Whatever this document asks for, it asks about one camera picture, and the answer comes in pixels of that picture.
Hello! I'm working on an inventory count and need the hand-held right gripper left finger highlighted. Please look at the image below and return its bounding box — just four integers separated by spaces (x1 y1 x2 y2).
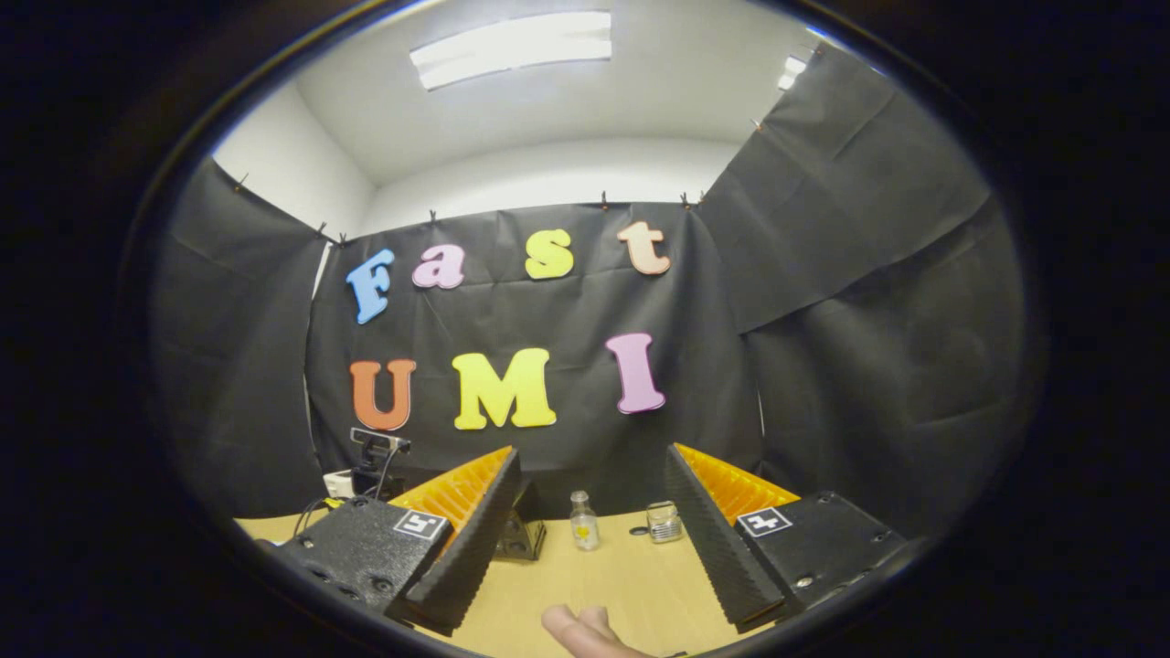
271 445 523 638

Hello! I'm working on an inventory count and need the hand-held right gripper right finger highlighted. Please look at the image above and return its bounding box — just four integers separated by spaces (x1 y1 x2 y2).
664 443 909 634

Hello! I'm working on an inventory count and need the metal mesh utensil holder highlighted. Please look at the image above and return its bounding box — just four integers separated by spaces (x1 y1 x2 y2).
646 501 685 544

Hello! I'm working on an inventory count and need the clear bottle with yellow label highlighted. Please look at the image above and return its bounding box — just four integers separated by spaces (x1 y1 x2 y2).
569 491 601 551

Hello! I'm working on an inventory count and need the black backdrop cloth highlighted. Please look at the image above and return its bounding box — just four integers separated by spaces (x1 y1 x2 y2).
151 41 1029 540

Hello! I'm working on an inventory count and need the long ceiling light panel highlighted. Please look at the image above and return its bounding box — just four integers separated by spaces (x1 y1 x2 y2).
409 11 613 90

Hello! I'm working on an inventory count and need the left hand-held gripper cable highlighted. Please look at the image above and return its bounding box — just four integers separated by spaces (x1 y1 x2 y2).
292 446 405 542

